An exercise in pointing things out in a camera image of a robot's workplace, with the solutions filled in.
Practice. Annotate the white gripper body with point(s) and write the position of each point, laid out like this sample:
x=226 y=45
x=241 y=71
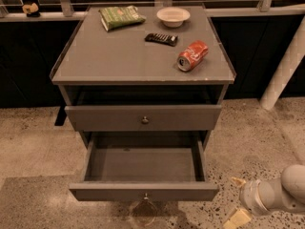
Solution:
x=249 y=195

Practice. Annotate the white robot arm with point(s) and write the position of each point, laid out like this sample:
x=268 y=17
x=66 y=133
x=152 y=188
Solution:
x=287 y=192

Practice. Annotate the grey open middle drawer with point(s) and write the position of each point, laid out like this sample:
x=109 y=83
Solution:
x=163 y=172

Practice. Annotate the grey drawer cabinet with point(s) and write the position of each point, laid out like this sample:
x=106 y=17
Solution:
x=103 y=68

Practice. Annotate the grey top drawer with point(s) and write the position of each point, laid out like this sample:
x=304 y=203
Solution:
x=143 y=117

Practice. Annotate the red soda can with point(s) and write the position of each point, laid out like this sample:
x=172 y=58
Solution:
x=192 y=56

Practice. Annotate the black snack bar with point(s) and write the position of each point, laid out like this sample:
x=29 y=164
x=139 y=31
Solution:
x=159 y=38

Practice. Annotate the white bowl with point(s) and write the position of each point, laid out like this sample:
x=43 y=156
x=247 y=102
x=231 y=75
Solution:
x=173 y=17

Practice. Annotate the green snack bag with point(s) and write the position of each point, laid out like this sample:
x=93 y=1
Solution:
x=118 y=17

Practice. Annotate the small tan object on ledge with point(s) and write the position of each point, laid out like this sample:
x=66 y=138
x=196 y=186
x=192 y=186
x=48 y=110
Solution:
x=31 y=9

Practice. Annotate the metal window railing frame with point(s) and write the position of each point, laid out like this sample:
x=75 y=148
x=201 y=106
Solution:
x=158 y=7

